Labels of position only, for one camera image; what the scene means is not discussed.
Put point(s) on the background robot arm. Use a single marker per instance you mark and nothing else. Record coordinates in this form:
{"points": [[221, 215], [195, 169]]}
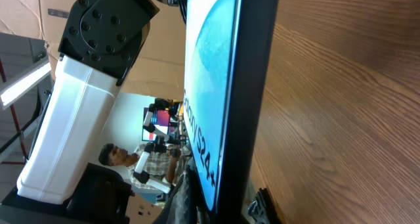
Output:
{"points": [[159, 145]]}

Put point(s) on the background computer monitor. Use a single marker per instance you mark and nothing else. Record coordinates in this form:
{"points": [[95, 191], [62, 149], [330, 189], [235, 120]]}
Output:
{"points": [[155, 124]]}

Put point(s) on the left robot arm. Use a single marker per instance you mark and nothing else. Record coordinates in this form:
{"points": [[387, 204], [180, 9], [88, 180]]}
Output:
{"points": [[58, 184]]}

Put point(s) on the blue Galaxy S24 smartphone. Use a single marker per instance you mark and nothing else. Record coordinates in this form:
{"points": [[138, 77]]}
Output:
{"points": [[226, 59]]}

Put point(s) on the seated person in background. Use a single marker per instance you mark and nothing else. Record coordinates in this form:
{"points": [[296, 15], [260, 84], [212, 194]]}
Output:
{"points": [[166, 167]]}

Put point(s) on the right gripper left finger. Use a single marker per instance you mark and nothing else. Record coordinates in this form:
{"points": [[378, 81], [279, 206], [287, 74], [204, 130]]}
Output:
{"points": [[181, 208]]}

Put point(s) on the cardboard box wall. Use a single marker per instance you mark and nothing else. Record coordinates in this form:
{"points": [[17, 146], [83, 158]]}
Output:
{"points": [[140, 43]]}

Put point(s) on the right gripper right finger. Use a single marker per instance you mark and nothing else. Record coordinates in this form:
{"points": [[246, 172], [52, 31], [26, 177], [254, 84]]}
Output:
{"points": [[262, 209]]}

